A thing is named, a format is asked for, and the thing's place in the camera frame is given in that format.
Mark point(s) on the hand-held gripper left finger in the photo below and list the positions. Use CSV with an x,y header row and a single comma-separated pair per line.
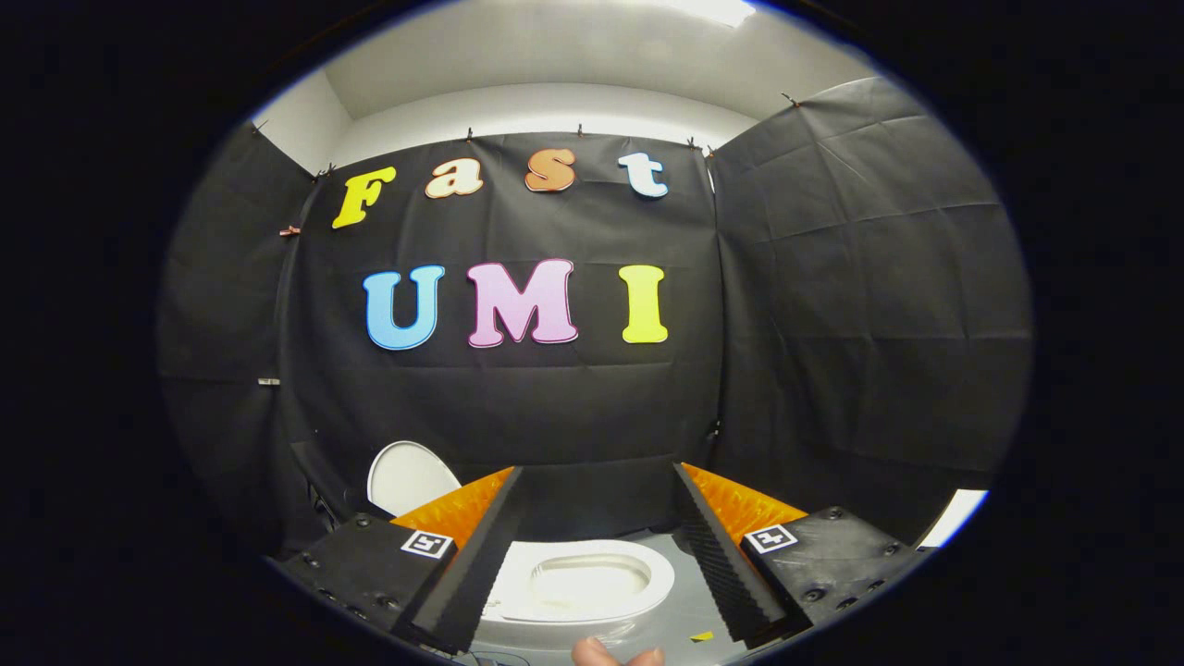
x,y
467,578

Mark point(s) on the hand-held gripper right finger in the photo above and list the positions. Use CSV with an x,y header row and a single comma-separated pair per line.
x,y
717,569

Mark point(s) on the black backdrop cloth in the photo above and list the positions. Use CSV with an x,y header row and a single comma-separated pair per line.
x,y
555,407

